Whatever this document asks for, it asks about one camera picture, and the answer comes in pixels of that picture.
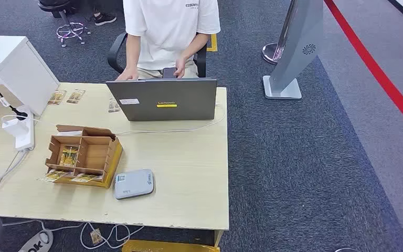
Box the person's left hand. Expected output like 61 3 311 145
173 57 187 79

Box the person's right hand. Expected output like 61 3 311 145
115 68 139 82

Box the dark smartphone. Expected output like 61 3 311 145
162 67 179 79

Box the pale printed ID card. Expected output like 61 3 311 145
108 98 122 114

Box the person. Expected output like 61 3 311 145
115 0 221 82

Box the yellow printed card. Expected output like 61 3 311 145
47 90 67 106
66 89 86 104

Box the yellow room key card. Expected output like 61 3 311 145
36 170 70 184
59 146 79 167
70 174 103 184

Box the small card on floor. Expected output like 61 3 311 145
90 227 104 245

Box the black office chair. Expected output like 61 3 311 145
107 31 208 79

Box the grey laptop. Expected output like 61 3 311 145
105 78 218 122

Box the black sneaker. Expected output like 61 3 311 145
93 13 118 27

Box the chrome base stool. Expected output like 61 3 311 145
38 0 93 48

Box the cardboard organizer box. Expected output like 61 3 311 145
45 124 124 189

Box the white cabinet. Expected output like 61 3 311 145
0 35 60 117

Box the white charger adapter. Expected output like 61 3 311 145
1 114 30 139

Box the grey kiosk stand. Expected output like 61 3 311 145
262 0 324 100

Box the yellow taped box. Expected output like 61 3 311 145
121 239 220 252

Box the white long floor cable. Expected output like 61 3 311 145
0 218 84 233

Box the white power strip cord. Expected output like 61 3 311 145
0 149 28 214

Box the white looped floor cable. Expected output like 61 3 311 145
80 222 145 250

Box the chrome stanchion post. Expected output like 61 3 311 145
262 0 299 66

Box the black plug with cable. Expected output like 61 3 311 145
0 88 28 121

